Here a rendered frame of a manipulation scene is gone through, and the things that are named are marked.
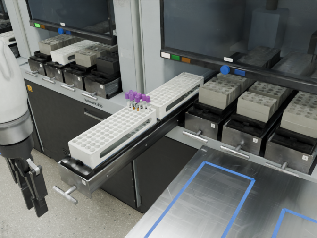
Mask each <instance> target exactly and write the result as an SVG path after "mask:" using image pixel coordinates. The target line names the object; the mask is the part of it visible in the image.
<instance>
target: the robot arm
mask: <svg viewBox="0 0 317 238"><path fill-rule="evenodd" d="M32 131H33V124H32V121H31V118H30V114H29V109H28V107H27V91H26V86H25V82H24V78H23V75H22V72H21V69H20V67H19V64H18V62H17V60H16V58H15V56H14V54H13V52H12V51H11V49H10V48H9V47H8V45H7V44H6V43H5V42H4V41H2V40H0V155H1V156H2V157H4V158H5V160H6V162H7V165H8V168H9V170H10V173H11V175H12V178H13V180H14V182H15V183H16V184H17V183H18V186H19V188H21V192H22V195H23V198H24V201H25V204H26V207H27V209H28V210H30V209H31V208H33V207H34V209H35V212H36V215H37V217H38V218H40V217H41V216H42V215H44V214H45V213H46V212H47V211H48V207H47V204H46V201H45V196H47V195H48V192H47V188H46V185H45V181H44V177H43V173H42V166H41V165H38V166H36V165H35V164H34V160H33V156H32V155H31V151H32V149H33V148H34V140H33V136H32Z"/></svg>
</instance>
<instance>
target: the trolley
mask: <svg viewBox="0 0 317 238"><path fill-rule="evenodd" d="M125 238H317V183H315V182H312V181H309V180H306V179H303V178H299V177H297V176H294V175H291V174H288V173H285V172H282V171H279V170H275V169H273V168H270V167H267V166H264V165H261V164H258V163H255V162H252V161H249V160H246V159H243V158H240V157H237V156H234V155H231V154H228V153H225V152H222V151H219V150H216V149H213V148H210V147H207V146H204V145H203V146H202V147H201V148H200V149H199V150H198V151H197V153H196V154H195V155H194V156H193V157H192V158H191V159H190V161H189V162H188V163H187V164H186V165H185V167H184V168H183V169H182V170H181V171H180V172H179V174H178V175H177V176H176V177H175V178H174V180H173V181H172V182H171V183H170V184H169V186H168V187H167V188H166V189H165V190H164V192H163V193H162V194H161V195H160V196H159V197H158V199H157V200H156V201H155V202H154V203H153V205H152V206H151V207H150V208H149V209H148V211H147V212H146V213H145V214H144V215H143V216H142V217H141V218H140V220H139V221H138V222H137V223H136V224H135V226H134V227H133V228H132V229H131V230H130V232H129V233H128V234H127V235H126V236H125Z"/></svg>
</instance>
